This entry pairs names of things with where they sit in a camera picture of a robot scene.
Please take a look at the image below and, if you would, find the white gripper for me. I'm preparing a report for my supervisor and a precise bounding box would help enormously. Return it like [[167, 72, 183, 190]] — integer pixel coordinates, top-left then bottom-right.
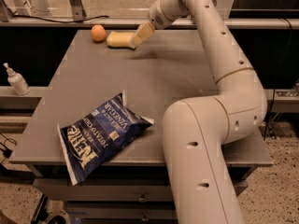
[[129, 0, 178, 49]]

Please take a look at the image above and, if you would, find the yellow sponge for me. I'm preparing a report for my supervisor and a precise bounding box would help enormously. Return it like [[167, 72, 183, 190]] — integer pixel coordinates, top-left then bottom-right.
[[107, 31, 136, 49]]

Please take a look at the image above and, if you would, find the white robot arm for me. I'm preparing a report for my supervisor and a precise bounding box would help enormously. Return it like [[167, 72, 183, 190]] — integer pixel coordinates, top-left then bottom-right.
[[129, 0, 267, 224]]

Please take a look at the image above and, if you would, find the grey drawer cabinet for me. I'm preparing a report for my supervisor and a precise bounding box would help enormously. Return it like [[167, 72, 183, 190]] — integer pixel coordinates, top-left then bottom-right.
[[9, 29, 274, 224]]

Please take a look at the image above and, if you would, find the orange fruit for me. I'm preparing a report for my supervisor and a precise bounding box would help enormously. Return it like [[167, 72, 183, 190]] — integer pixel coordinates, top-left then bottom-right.
[[91, 24, 107, 42]]

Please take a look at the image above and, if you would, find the blue potato chip bag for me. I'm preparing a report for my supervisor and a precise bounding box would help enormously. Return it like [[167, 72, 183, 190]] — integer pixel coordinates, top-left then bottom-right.
[[57, 91, 154, 186]]

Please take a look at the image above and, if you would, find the white pump bottle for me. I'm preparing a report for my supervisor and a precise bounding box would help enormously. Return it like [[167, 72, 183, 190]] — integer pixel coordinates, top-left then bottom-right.
[[4, 63, 30, 95]]

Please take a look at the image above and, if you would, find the upper metal drawer knob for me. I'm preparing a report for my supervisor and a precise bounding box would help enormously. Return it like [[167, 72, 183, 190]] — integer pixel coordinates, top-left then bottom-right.
[[138, 194, 148, 203]]

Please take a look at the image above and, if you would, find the metal drawer knob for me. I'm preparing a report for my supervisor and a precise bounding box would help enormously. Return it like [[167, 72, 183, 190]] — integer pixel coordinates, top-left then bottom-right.
[[140, 215, 149, 222], [138, 194, 148, 203]]

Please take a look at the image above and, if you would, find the lower metal drawer knob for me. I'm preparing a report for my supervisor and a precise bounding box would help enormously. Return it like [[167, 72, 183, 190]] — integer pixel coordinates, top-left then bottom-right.
[[140, 215, 149, 222]]

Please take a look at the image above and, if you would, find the left metal frame post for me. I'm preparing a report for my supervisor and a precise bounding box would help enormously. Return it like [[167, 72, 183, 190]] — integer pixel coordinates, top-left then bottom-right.
[[69, 0, 86, 21]]

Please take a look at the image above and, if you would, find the black cable on ledge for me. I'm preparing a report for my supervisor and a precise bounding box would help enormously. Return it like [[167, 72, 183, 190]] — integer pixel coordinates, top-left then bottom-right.
[[6, 7, 110, 24]]

